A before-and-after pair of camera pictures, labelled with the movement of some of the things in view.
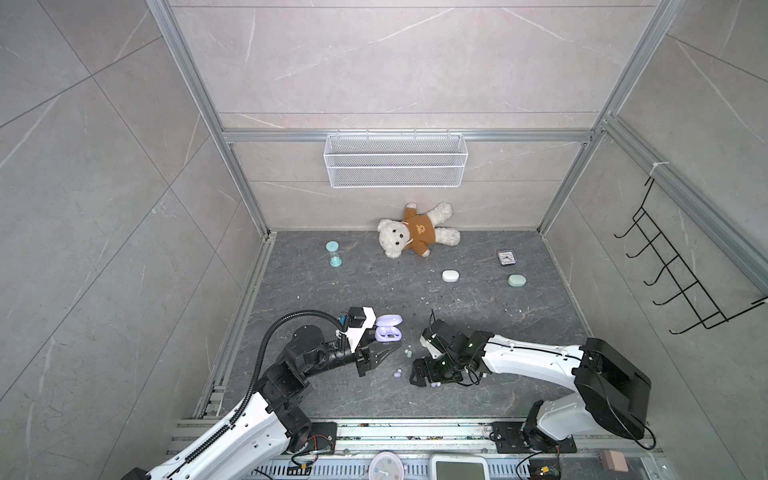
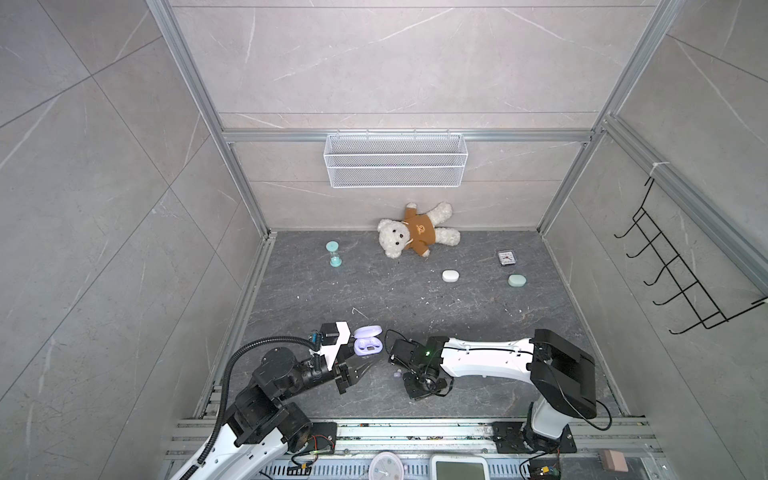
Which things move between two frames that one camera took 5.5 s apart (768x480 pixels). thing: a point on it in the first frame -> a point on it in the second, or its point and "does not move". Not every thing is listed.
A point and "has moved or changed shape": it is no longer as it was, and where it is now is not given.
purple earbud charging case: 387,330 has moved or changed shape
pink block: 613,460 does not move
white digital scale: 459,467 does not move
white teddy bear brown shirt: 417,232 does not move
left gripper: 367,359 -> 343,374
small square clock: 507,257 does not move
